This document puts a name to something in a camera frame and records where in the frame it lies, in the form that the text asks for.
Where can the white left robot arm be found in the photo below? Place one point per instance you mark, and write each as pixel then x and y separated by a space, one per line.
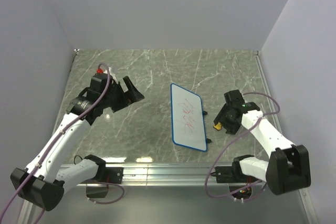
pixel 41 182

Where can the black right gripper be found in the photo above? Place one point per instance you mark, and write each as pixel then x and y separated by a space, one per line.
pixel 231 128

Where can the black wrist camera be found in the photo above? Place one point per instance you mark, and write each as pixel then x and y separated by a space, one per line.
pixel 233 97
pixel 98 82

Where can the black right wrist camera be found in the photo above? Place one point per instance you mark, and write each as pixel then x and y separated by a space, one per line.
pixel 233 97

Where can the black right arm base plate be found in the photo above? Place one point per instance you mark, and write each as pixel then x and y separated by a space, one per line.
pixel 231 174

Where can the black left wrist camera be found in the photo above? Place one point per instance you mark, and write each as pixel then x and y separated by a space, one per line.
pixel 98 82

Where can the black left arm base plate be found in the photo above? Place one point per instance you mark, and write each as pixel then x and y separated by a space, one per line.
pixel 112 175

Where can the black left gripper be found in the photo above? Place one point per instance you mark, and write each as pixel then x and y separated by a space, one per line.
pixel 133 95

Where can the blue-framed whiteboard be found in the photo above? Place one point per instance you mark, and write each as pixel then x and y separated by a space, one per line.
pixel 187 119

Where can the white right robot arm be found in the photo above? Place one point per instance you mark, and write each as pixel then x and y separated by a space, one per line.
pixel 288 167

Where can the yellow whiteboard eraser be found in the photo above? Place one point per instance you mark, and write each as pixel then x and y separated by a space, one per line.
pixel 218 126

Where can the aluminium front rail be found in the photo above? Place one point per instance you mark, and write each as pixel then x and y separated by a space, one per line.
pixel 169 193

